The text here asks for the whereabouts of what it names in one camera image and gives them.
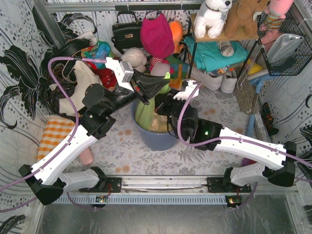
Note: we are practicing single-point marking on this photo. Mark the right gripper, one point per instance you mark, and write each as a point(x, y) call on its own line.
point(161, 106)

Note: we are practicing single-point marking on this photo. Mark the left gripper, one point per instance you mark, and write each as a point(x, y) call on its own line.
point(139, 88)

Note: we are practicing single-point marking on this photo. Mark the blue-grey trash bin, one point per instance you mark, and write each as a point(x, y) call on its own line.
point(154, 141)

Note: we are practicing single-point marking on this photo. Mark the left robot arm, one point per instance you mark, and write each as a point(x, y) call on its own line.
point(47, 179)

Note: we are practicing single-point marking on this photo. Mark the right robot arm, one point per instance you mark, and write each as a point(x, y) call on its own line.
point(271, 162)

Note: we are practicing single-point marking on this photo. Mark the magenta cloth bag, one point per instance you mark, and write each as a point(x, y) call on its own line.
point(156, 37)

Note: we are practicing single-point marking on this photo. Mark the cream canvas tote bag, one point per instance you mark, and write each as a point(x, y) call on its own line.
point(75, 77)

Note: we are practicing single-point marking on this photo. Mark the pink white plush doll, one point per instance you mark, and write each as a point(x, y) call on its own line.
point(159, 67)

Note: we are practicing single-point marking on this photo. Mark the crumpled brown paper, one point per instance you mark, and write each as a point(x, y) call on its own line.
point(159, 124)

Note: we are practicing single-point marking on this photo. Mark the white fluffy plush lamb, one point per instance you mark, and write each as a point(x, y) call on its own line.
point(136, 58)

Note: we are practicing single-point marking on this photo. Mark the rainbow striped cloth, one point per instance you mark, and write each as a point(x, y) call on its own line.
point(178, 70)

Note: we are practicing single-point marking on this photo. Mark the red cloth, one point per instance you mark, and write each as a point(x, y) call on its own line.
point(107, 77)

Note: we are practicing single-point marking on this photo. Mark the black leather handbag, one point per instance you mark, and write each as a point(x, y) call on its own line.
point(126, 35)

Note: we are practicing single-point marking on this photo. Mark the colourful printed cloth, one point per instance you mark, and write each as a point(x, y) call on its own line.
point(100, 50)

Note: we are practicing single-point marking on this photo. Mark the orange plush toy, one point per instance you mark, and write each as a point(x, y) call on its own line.
point(177, 33)

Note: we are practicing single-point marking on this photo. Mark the teal folded cloth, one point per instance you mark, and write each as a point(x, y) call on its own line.
point(209, 58)

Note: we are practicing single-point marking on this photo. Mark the white sneaker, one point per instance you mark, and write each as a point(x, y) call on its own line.
point(229, 81)

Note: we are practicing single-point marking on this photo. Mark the grey small plush ball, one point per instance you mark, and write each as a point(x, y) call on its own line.
point(226, 48)

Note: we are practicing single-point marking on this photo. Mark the black hat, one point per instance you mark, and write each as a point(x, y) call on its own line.
point(72, 48)

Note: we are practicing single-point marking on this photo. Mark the white plush dog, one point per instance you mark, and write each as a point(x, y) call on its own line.
point(211, 17)

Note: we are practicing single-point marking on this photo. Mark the pink glasses case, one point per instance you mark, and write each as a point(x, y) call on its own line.
point(86, 157)

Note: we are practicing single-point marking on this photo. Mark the orange checked towel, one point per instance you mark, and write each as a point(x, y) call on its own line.
point(55, 131)

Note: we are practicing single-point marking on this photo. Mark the brown teddy bear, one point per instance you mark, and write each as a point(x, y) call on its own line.
point(243, 13)

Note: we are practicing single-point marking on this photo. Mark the silver foil pouch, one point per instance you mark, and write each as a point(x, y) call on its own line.
point(283, 47)

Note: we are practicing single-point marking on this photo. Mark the pink plush toy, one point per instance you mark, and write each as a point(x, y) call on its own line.
point(276, 13)

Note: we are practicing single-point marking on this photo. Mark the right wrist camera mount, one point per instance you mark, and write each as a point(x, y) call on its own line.
point(190, 90)

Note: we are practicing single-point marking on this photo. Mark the metal mounting rail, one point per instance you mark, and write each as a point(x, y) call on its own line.
point(170, 190)

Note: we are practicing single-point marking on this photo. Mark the black wire basket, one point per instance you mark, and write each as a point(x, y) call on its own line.
point(293, 65)

